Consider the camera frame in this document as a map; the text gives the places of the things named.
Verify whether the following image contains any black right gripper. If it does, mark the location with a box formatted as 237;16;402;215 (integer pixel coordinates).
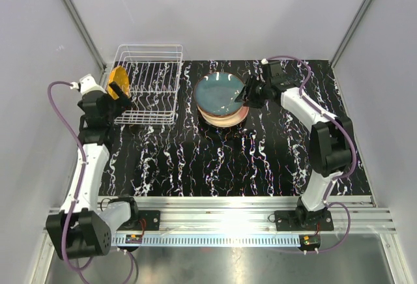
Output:
235;75;270;109

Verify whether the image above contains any orange polka dot plate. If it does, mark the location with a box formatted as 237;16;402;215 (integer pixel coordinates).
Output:
107;66;130;100

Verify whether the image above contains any teal glazed plate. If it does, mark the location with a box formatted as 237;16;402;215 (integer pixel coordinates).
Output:
194;72;244;117

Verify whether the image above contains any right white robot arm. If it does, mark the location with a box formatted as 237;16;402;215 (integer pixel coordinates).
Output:
236;62;356;231

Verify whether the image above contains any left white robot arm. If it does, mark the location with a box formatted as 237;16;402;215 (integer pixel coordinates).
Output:
46;75;140;263

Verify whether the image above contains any cream pink plate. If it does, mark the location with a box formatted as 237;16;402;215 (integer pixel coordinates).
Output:
197;106;249;128

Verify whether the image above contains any left small circuit board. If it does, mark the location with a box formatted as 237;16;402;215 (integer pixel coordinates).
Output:
125;234;143;244

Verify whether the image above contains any small circuit board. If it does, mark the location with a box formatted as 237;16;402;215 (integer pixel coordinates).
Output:
300;234;321;251
125;234;143;244

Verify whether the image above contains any right small circuit board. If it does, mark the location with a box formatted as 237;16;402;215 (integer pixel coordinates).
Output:
300;234;321;251

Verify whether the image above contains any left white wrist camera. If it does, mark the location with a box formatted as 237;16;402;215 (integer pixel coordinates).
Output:
79;74;104;96

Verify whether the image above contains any white wire dish rack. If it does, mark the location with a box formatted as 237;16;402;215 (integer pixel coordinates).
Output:
113;44;183;125

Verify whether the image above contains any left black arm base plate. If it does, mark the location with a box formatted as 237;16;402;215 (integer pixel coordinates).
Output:
121;210;161;231

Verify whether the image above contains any aluminium frame post left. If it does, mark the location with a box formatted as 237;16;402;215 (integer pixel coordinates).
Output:
61;0;106;73

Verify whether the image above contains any aluminium frame post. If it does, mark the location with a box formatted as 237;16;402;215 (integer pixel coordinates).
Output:
61;0;106;73
330;0;374;68

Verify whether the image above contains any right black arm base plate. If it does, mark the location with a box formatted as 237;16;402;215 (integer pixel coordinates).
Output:
274;208;334;232

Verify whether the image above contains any white slotted cable duct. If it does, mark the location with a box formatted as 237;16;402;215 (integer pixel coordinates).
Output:
111;233;300;248

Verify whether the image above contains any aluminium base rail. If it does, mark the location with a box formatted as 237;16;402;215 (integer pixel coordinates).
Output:
135;195;396;234

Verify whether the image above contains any aluminium frame post right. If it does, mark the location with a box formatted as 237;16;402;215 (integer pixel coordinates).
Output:
330;0;374;68

